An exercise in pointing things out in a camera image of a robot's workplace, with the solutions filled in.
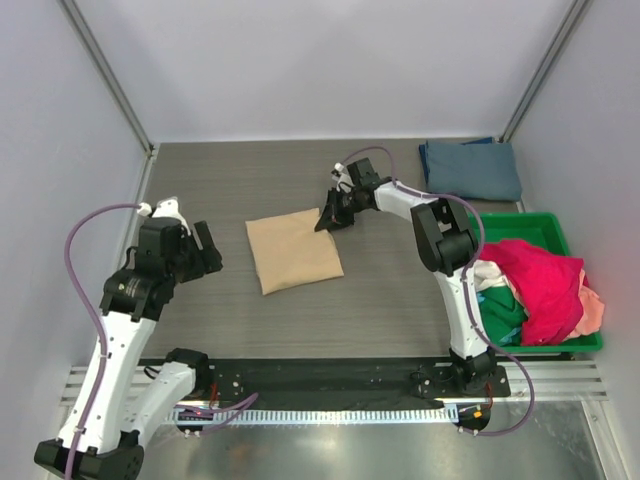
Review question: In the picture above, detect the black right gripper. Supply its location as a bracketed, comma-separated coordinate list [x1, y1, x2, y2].
[316, 188, 363, 234]

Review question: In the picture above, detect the beige t shirt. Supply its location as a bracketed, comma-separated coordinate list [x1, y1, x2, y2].
[245, 208, 344, 295]

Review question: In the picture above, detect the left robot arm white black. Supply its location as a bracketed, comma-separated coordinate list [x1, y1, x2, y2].
[34, 217, 222, 479]

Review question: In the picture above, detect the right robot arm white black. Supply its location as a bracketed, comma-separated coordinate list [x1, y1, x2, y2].
[315, 158, 497, 396]

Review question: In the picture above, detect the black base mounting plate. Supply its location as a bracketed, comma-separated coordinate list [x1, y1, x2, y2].
[187, 357, 511, 411]

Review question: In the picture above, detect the folded grey-blue t shirt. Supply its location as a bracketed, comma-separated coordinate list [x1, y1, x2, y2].
[419, 139, 522, 202]

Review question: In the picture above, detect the white t shirt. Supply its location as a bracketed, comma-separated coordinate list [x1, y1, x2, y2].
[474, 260, 510, 292]

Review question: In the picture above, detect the green t shirt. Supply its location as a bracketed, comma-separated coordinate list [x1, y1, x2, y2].
[477, 287, 527, 346]

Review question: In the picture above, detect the green plastic bin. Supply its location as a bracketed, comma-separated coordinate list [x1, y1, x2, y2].
[481, 213, 603, 355]

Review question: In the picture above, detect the magenta t shirt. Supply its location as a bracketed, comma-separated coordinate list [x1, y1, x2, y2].
[480, 239, 584, 347]

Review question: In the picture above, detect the salmon pink t shirt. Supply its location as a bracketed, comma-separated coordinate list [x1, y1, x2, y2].
[566, 270, 605, 340]

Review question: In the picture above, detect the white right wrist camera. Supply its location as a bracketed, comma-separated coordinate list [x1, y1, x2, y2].
[331, 163, 354, 193]

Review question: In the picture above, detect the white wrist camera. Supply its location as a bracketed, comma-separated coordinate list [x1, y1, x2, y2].
[136, 197, 191, 236]
[331, 163, 354, 193]

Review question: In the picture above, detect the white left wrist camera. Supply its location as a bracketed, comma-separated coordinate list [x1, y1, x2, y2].
[136, 197, 191, 236]

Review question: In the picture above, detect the slotted cable duct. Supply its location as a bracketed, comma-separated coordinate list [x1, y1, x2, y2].
[169, 406, 460, 427]

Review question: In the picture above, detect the aluminium extrusion rail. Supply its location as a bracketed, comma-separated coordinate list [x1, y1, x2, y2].
[59, 360, 608, 407]

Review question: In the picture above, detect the left aluminium frame post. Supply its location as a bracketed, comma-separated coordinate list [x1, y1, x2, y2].
[58, 0, 154, 157]

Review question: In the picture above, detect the aluminium frame post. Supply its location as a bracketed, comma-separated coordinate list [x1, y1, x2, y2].
[58, 0, 154, 157]
[496, 0, 593, 143]

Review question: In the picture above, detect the right aluminium frame post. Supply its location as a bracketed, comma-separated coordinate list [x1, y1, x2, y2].
[496, 0, 593, 143]

